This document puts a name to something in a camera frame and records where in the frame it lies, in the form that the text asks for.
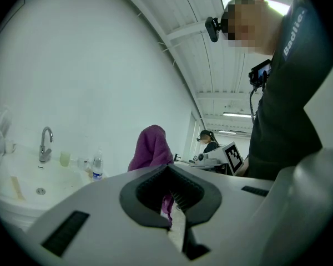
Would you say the clear water bottle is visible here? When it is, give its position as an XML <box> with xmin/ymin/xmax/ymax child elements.
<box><xmin>92</xmin><ymin>147</ymin><xmax>104</xmax><ymax>182</ymax></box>

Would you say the person's black shirt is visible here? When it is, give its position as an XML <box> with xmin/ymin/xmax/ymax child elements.
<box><xmin>245</xmin><ymin>0</ymin><xmax>333</xmax><ymax>181</ymax></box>

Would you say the black head camera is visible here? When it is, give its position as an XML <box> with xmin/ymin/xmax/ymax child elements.
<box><xmin>204</xmin><ymin>16</ymin><xmax>223</xmax><ymax>43</ymax></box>

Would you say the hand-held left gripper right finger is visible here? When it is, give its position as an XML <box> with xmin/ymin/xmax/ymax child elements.
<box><xmin>168</xmin><ymin>163</ymin><xmax>276</xmax><ymax>266</ymax></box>

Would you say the white sink basin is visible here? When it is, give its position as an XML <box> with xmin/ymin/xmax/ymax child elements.
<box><xmin>0</xmin><ymin>159</ymin><xmax>85</xmax><ymax>204</ymax></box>

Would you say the beige wooden strip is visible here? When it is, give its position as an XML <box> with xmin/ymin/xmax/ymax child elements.
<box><xmin>10</xmin><ymin>176</ymin><xmax>26</xmax><ymax>201</ymax></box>

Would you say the black chest camera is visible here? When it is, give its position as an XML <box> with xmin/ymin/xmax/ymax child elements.
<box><xmin>248</xmin><ymin>59</ymin><xmax>273</xmax><ymax>91</ymax></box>

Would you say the white vanity cabinet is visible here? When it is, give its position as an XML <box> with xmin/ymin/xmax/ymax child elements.
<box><xmin>0</xmin><ymin>141</ymin><xmax>109</xmax><ymax>232</ymax></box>

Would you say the chrome faucet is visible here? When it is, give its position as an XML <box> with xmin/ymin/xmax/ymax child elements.
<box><xmin>38</xmin><ymin>126</ymin><xmax>54</xmax><ymax>163</ymax></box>

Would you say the clear drinking glass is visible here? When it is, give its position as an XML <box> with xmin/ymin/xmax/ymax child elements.
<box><xmin>77</xmin><ymin>156</ymin><xmax>91</xmax><ymax>172</ymax></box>

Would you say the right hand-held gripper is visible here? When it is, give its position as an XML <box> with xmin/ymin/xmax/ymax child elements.
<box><xmin>195</xmin><ymin>141</ymin><xmax>244</xmax><ymax>176</ymax></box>

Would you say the purple cloth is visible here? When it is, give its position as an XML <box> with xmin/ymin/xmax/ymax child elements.
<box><xmin>127</xmin><ymin>124</ymin><xmax>175</xmax><ymax>230</ymax></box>

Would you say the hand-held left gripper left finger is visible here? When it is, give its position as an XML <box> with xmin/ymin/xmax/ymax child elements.
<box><xmin>22</xmin><ymin>164</ymin><xmax>192</xmax><ymax>266</ymax></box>

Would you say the person's head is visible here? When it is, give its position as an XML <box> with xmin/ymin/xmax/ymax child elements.
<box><xmin>221</xmin><ymin>0</ymin><xmax>284</xmax><ymax>57</ymax></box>

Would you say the pale green cup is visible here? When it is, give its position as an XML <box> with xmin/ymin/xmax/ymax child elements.
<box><xmin>59</xmin><ymin>151</ymin><xmax>72</xmax><ymax>167</ymax></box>

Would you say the black camera cable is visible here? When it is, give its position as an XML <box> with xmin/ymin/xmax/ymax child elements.
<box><xmin>249</xmin><ymin>89</ymin><xmax>258</xmax><ymax>124</ymax></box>

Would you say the rectangular ceiling light panel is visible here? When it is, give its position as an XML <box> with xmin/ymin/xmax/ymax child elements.
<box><xmin>221</xmin><ymin>0</ymin><xmax>291</xmax><ymax>17</ymax></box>

